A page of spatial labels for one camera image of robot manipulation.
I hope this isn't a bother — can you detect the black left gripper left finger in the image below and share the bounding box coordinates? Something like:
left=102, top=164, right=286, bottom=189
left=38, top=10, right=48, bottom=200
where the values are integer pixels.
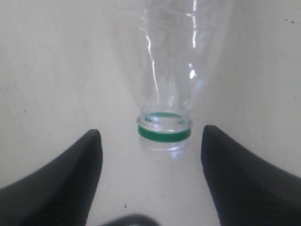
left=0, top=129, right=103, bottom=226

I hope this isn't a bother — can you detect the clear plastic bottle green label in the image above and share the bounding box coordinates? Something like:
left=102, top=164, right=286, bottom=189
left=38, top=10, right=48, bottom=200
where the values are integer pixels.
left=106, top=0, right=233, bottom=159

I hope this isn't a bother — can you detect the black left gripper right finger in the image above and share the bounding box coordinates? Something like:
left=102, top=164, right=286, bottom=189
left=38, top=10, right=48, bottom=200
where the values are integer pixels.
left=201, top=125, right=301, bottom=226

